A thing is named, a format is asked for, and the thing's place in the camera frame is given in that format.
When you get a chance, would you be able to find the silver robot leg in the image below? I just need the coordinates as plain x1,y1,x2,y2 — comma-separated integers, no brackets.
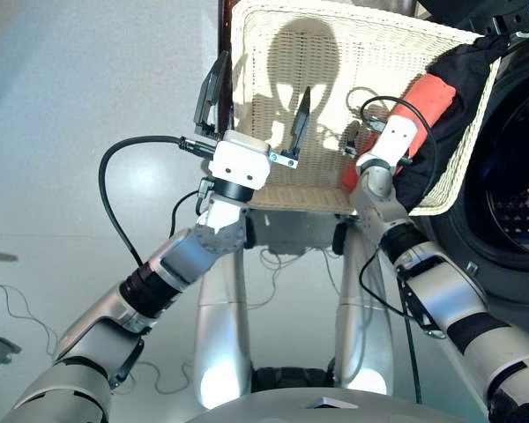
192,211,255,409
332,219,396,396

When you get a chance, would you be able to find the coral red cloth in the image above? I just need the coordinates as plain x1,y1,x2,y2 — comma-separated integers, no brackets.
339,73,458,190

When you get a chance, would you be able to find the silver robot torso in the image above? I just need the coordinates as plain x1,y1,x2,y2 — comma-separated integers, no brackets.
184,365,490,423

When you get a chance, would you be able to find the pale woven basket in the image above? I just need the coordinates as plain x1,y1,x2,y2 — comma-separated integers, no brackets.
228,0,503,218

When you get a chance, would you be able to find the dark brown wooden stand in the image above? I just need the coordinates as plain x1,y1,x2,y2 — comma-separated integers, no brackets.
217,0,235,133

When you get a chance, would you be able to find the black cloth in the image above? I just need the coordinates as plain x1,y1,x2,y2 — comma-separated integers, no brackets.
391,33,512,212

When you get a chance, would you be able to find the thin grey floor cable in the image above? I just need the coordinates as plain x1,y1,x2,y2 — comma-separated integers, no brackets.
246,246,380,309

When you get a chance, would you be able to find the grey washing machine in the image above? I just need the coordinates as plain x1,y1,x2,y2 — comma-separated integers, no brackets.
412,0,529,353

